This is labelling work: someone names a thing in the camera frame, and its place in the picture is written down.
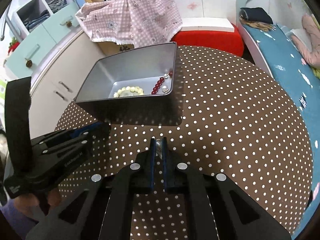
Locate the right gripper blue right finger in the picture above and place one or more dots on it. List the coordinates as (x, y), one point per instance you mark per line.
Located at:
(181, 178)

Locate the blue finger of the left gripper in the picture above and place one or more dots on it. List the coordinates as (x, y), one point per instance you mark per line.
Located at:
(88, 128)

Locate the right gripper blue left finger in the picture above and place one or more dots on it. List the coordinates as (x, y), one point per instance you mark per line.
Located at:
(136, 178)

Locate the left human hand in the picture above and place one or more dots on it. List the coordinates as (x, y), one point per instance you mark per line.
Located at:
(24, 203)

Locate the beige low cabinet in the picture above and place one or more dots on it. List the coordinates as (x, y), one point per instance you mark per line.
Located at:
(59, 82)

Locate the brown polka dot tablecloth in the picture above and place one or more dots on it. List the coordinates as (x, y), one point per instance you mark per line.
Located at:
(236, 120)

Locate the grey metal tin box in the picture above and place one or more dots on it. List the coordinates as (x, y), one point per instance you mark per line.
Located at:
(142, 86)

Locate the mint drawer unit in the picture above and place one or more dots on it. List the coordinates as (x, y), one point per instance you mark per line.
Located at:
(37, 44)

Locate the cardboard box with characters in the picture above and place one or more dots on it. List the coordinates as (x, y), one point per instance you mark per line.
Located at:
(111, 48)

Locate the red green plush toy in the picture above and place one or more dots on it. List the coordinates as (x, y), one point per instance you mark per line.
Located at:
(13, 45)

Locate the pink checkered cloth cover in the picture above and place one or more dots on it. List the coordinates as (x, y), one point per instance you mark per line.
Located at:
(140, 23)

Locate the purple stair shelf unit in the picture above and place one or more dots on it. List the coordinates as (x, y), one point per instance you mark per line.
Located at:
(22, 11)

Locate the blue patterned bed sheet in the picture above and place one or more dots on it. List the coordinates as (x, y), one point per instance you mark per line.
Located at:
(275, 53)

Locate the white board on stool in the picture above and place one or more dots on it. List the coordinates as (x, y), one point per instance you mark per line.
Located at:
(207, 24)

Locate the green plush pillow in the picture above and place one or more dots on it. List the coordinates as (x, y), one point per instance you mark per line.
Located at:
(316, 72)

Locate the pink plush pillow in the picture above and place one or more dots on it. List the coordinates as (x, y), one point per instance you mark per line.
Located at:
(306, 40)

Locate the folded dark clothes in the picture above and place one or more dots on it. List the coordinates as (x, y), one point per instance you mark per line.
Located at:
(257, 14)

